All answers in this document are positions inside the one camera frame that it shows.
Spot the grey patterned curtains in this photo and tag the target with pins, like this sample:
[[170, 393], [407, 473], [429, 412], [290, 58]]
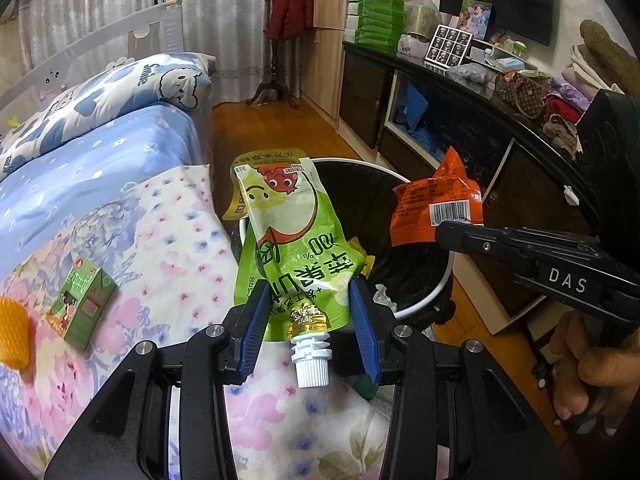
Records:
[[220, 10]]

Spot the floral blanket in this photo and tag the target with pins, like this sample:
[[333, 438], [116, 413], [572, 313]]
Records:
[[165, 260]]

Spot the stack of green boxes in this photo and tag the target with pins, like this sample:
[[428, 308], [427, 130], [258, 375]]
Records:
[[375, 22]]

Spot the blue cloud-print pillow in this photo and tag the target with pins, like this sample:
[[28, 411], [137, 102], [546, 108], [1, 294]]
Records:
[[75, 105]]

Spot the framed colour photo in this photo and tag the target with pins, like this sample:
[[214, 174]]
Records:
[[476, 20]]

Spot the light wooden wardrobe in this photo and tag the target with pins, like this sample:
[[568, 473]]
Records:
[[325, 60]]

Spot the pile of folded clothes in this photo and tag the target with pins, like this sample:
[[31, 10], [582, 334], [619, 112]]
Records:
[[600, 60]]

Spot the black trash bin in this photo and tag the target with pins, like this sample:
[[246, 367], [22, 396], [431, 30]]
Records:
[[355, 200]]

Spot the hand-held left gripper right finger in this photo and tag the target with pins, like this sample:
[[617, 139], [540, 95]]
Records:
[[364, 332]]

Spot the red jacket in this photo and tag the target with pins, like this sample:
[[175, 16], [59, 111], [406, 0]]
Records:
[[290, 0]]

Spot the small yellow toy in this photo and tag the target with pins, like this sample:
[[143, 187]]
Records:
[[14, 121]]

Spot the black television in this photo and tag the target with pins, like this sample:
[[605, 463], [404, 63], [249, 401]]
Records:
[[520, 0]]

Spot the black glossy cabinet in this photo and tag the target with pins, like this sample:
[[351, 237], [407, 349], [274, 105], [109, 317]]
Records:
[[360, 90]]

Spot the green spouted drink pouch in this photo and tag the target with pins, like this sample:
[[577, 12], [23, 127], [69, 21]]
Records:
[[290, 240]]

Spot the yellow foam fruit net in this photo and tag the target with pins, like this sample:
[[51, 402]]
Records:
[[15, 335]]

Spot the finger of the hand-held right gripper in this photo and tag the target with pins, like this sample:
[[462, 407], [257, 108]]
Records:
[[500, 236], [495, 256]]

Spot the person's right hand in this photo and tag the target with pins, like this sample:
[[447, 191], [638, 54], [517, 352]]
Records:
[[600, 365]]

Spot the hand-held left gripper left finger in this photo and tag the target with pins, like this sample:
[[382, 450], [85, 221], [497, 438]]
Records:
[[252, 332]]

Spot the black white photo sheet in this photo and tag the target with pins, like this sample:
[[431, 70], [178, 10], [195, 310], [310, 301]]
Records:
[[449, 46]]

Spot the white bed guard rail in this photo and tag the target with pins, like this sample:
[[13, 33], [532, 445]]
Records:
[[150, 25]]

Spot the brown patterned handbag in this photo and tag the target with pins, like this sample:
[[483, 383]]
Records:
[[522, 95]]

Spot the white paper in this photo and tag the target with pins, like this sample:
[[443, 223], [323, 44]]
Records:
[[385, 297]]

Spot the dark wooden coat rack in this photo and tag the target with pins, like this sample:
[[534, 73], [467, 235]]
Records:
[[275, 80]]

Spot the blue bed sheet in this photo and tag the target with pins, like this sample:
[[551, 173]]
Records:
[[100, 160]]

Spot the orange snack packet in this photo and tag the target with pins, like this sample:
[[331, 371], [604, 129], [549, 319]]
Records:
[[430, 205]]

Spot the green drink carton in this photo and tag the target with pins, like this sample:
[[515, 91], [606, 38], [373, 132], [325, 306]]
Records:
[[80, 305]]

